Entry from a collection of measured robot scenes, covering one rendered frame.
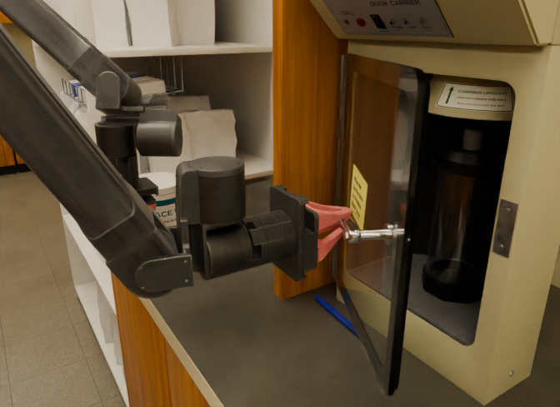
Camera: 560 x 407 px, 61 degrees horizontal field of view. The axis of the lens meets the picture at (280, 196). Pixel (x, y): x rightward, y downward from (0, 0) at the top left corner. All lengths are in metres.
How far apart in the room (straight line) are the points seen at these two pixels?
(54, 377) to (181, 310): 1.53
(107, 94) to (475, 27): 0.50
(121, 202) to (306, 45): 0.45
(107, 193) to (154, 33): 1.23
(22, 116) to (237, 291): 0.60
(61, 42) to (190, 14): 1.03
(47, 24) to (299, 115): 0.41
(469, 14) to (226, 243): 0.35
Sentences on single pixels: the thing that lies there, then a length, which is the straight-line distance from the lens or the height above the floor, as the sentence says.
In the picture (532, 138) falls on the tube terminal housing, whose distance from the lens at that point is 0.59.
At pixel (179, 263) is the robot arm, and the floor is 1.21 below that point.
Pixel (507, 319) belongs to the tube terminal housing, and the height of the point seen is 1.07.
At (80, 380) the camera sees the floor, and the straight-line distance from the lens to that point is 2.33.
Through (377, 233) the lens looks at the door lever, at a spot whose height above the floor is 1.20.
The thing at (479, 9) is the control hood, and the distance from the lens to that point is 0.55.
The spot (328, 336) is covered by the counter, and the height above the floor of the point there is 0.94.
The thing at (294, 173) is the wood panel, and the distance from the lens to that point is 0.82.
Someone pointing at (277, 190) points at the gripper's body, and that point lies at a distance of 0.55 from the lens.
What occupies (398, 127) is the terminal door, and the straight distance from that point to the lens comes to 0.53.
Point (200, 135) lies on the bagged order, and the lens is 1.75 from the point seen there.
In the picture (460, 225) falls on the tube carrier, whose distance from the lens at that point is 0.76.
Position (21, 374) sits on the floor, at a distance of 2.46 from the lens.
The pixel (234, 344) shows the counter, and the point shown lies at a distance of 0.81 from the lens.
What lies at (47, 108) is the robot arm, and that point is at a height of 1.36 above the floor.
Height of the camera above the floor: 1.43
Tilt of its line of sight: 20 degrees down
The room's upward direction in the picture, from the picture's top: straight up
